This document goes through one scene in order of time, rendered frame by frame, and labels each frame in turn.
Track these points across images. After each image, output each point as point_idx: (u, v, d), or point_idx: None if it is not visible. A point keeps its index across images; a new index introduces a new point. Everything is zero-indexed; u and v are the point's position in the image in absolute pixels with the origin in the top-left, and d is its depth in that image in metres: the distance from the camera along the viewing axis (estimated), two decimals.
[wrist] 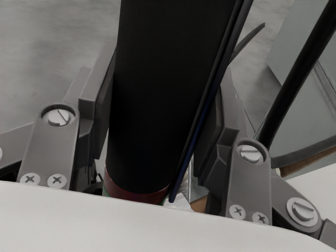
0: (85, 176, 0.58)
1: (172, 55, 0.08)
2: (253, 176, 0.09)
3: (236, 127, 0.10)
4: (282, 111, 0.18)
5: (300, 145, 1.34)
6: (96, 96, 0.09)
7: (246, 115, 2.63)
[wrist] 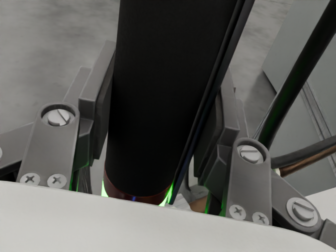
0: None
1: (171, 60, 0.08)
2: (253, 176, 0.09)
3: (236, 127, 0.10)
4: (282, 112, 0.18)
5: None
6: (96, 96, 0.09)
7: None
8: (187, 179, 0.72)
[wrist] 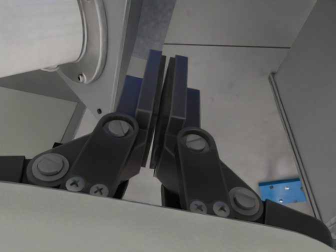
0: None
1: None
2: (204, 166, 0.09)
3: (182, 116, 0.09)
4: None
5: None
6: (153, 107, 0.09)
7: None
8: None
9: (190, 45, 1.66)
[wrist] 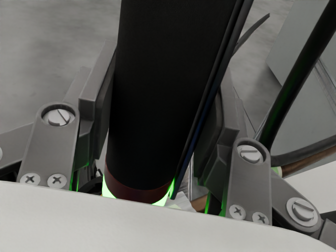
0: None
1: (175, 44, 0.08)
2: (253, 176, 0.09)
3: (236, 127, 0.10)
4: (284, 108, 0.18)
5: (301, 144, 1.33)
6: (96, 96, 0.09)
7: (246, 115, 2.62)
8: None
9: None
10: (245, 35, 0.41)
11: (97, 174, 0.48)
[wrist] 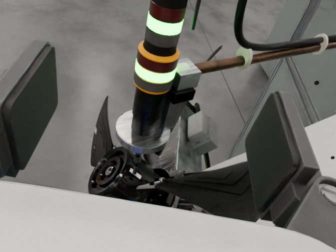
0: None
1: None
2: (326, 215, 0.08)
3: (316, 166, 0.09)
4: None
5: None
6: (2, 101, 0.08)
7: (239, 111, 2.86)
8: (186, 132, 0.88)
9: None
10: (208, 58, 0.65)
11: (114, 148, 0.72)
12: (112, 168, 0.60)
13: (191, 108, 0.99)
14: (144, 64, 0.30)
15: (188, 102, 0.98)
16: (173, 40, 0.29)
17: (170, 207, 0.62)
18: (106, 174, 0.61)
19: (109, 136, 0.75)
